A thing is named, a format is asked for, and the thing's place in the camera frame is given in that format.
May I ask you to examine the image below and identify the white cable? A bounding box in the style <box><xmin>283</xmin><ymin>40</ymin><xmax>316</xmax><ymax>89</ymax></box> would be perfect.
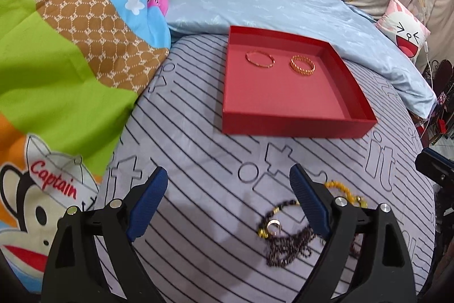
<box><xmin>413</xmin><ymin>0</ymin><xmax>437</xmax><ymax>133</ymax></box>

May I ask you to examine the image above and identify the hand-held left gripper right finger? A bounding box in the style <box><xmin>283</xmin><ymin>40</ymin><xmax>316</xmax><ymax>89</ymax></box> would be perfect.
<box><xmin>289</xmin><ymin>164</ymin><xmax>417</xmax><ymax>303</ymax></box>

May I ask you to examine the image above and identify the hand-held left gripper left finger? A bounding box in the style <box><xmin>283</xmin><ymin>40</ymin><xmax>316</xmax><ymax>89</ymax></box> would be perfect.
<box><xmin>43</xmin><ymin>166</ymin><xmax>169</xmax><ymax>303</ymax></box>

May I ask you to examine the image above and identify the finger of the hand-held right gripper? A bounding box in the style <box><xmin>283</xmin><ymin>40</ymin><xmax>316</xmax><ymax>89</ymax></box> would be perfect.
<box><xmin>415</xmin><ymin>147</ymin><xmax>454</xmax><ymax>192</ymax></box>

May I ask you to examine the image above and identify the yellow and green bead bracelet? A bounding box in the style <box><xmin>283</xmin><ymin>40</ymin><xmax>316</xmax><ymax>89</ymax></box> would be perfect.
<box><xmin>324</xmin><ymin>181</ymin><xmax>368</xmax><ymax>208</ymax></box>

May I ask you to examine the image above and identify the black metal chair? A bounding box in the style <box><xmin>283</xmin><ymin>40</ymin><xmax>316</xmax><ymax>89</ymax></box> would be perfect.
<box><xmin>424</xmin><ymin>60</ymin><xmax>454</xmax><ymax>94</ymax></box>

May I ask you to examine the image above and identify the light blue duvet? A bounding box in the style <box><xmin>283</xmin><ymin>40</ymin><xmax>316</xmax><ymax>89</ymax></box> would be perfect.
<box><xmin>165</xmin><ymin>0</ymin><xmax>438</xmax><ymax>119</ymax></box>

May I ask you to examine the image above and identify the thin gold bangle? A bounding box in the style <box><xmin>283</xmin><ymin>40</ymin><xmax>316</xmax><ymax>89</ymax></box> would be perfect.
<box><xmin>245</xmin><ymin>50</ymin><xmax>276</xmax><ymax>69</ymax></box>

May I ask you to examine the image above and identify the dark bead necklace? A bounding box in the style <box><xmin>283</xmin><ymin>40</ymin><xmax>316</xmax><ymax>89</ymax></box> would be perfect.
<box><xmin>264</xmin><ymin>228</ymin><xmax>366</xmax><ymax>268</ymax></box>

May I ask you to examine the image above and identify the twisted gold bangle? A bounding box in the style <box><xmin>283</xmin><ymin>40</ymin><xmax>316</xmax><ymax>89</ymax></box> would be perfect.
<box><xmin>290</xmin><ymin>55</ymin><xmax>316</xmax><ymax>75</ymax></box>

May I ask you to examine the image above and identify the grey striped bedsheet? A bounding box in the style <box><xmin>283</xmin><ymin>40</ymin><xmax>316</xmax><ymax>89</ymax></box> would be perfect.
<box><xmin>96</xmin><ymin>33</ymin><xmax>437</xmax><ymax>303</ymax></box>

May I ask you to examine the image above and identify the red cardboard tray box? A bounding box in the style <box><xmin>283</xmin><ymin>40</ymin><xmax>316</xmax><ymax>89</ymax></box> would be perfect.
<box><xmin>222</xmin><ymin>25</ymin><xmax>377</xmax><ymax>139</ymax></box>

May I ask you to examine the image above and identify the pink cartoon bunny pillow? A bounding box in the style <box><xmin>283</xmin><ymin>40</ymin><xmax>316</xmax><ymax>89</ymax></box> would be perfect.
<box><xmin>376</xmin><ymin>0</ymin><xmax>431</xmax><ymax>58</ymax></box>

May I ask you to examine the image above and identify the black and gold bead bracelet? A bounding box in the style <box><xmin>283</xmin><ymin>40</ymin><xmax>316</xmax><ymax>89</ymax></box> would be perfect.
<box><xmin>257</xmin><ymin>201</ymin><xmax>302</xmax><ymax>238</ymax></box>

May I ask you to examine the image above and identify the cartoon monkey printed blanket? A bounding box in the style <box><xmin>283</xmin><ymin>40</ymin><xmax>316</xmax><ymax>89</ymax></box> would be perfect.
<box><xmin>0</xmin><ymin>0</ymin><xmax>173</xmax><ymax>294</ymax></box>

